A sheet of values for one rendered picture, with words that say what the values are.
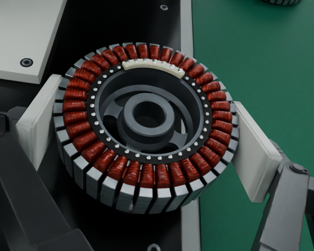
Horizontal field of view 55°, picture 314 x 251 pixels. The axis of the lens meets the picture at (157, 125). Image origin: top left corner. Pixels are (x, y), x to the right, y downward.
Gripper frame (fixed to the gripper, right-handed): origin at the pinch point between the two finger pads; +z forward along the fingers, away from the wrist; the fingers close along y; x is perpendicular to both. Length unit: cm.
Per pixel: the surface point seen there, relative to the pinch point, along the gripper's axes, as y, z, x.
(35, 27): -10.2, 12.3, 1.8
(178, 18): 3.6, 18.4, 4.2
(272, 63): 15.5, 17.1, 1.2
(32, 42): -10.0, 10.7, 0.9
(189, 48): 5.4, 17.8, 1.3
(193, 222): 5.2, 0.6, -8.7
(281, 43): 17.5, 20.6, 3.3
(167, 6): 2.3, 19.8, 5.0
